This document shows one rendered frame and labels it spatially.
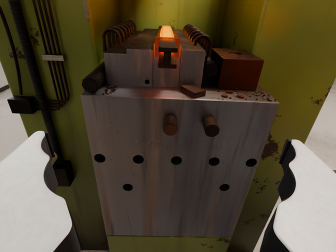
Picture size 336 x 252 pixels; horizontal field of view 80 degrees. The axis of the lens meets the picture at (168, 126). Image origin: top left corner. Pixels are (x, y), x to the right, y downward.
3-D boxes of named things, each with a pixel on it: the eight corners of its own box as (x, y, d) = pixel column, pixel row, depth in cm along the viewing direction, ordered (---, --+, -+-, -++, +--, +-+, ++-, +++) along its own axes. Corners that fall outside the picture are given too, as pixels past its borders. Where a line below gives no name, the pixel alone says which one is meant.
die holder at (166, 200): (232, 237, 61) (280, 102, 39) (105, 235, 60) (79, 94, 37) (202, 135, 109) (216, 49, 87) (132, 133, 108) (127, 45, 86)
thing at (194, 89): (179, 91, 42) (180, 85, 41) (191, 88, 43) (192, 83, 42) (193, 98, 38) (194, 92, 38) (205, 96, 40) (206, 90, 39)
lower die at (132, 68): (200, 88, 43) (206, 46, 39) (106, 84, 43) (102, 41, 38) (184, 51, 79) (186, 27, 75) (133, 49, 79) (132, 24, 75)
